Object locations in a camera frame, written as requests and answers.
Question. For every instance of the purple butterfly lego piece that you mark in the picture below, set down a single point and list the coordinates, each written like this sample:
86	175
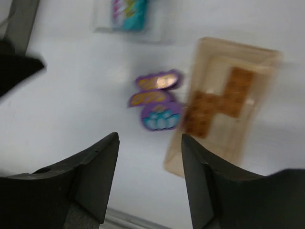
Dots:
155	87

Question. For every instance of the teal round printed lego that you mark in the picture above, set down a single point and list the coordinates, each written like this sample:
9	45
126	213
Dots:
128	15

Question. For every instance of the brown lego brick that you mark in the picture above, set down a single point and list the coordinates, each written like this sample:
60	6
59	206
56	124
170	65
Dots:
235	92
200	113

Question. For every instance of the amber plastic container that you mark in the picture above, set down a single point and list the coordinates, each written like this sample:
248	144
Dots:
212	67

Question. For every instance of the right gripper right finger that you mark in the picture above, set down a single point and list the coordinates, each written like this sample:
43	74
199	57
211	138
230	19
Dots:
223	195

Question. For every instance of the purple flower lego piece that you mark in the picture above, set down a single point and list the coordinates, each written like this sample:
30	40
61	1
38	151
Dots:
161	116

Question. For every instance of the aluminium front rail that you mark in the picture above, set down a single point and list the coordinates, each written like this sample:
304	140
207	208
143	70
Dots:
115	219

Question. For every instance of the smoky grey plastic container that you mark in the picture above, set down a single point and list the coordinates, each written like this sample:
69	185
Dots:
17	18

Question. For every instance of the clear plastic container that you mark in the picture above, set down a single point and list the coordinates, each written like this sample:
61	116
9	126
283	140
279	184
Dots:
158	27

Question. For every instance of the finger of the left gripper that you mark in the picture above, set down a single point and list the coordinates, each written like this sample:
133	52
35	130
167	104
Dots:
15	68

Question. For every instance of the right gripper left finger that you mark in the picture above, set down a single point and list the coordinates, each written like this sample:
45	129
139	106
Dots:
70	194

